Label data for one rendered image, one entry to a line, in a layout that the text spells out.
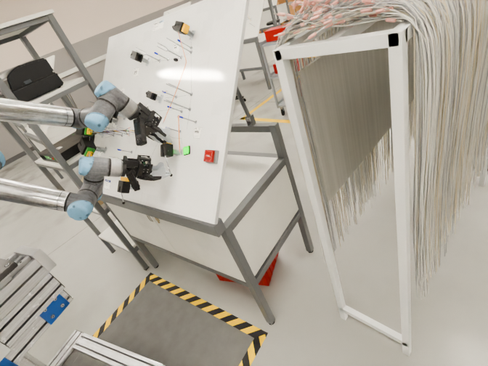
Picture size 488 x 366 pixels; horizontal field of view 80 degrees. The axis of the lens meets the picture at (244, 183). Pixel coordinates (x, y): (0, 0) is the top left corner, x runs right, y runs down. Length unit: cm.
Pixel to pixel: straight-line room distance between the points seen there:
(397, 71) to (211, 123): 79
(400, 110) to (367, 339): 128
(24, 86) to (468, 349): 269
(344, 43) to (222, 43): 73
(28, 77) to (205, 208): 141
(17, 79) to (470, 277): 276
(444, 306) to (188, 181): 144
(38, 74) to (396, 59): 198
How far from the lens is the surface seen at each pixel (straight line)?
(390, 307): 188
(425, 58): 81
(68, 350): 227
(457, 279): 202
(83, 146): 196
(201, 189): 129
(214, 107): 132
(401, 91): 79
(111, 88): 128
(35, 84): 224
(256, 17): 540
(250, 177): 155
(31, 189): 127
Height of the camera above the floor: 162
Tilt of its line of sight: 33 degrees down
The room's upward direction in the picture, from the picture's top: 22 degrees counter-clockwise
